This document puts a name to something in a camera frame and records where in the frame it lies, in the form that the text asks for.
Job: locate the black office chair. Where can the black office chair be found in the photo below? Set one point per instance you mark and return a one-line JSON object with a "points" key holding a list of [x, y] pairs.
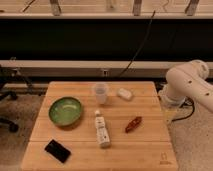
{"points": [[13, 127]]}

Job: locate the wooden cutting board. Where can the wooden cutting board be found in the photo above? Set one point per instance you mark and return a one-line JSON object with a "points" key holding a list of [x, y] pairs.
{"points": [[127, 133]]}

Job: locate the white plastic bottle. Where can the white plastic bottle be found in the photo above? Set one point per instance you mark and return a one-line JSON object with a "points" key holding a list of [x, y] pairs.
{"points": [[101, 130]]}

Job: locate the black rectangular phone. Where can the black rectangular phone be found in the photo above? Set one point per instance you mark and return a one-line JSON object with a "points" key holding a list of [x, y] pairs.
{"points": [[58, 151]]}

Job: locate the clear plastic cup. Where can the clear plastic cup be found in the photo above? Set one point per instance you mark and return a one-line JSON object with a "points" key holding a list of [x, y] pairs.
{"points": [[100, 91]]}

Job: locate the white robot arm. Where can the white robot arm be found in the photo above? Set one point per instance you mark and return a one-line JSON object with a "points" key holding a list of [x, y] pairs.
{"points": [[187, 80]]}

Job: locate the red chili pepper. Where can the red chili pepper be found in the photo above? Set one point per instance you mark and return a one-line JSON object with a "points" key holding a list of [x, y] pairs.
{"points": [[133, 124]]}

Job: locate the white soap bar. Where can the white soap bar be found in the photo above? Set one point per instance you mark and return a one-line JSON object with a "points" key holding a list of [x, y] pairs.
{"points": [[124, 94]]}

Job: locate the green ceramic bowl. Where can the green ceramic bowl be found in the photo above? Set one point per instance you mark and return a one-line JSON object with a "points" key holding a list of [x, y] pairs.
{"points": [[65, 111]]}

